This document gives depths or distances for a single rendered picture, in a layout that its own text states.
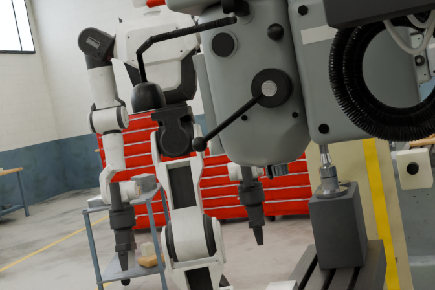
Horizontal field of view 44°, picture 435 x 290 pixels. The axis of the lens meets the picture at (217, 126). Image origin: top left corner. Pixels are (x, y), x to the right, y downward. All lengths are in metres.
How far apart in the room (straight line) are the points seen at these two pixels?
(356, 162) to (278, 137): 1.85
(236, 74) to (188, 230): 0.88
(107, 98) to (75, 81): 10.40
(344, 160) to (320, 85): 1.91
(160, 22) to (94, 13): 10.21
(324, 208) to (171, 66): 0.71
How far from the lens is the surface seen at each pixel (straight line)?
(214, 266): 1.83
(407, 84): 0.93
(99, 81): 1.92
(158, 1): 1.28
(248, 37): 0.99
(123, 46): 1.85
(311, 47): 0.94
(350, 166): 2.84
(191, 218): 1.79
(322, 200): 1.48
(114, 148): 1.91
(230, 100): 1.01
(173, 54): 1.81
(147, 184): 4.36
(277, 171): 1.08
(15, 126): 11.74
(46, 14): 12.76
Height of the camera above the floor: 1.45
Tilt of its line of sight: 3 degrees down
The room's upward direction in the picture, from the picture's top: 11 degrees counter-clockwise
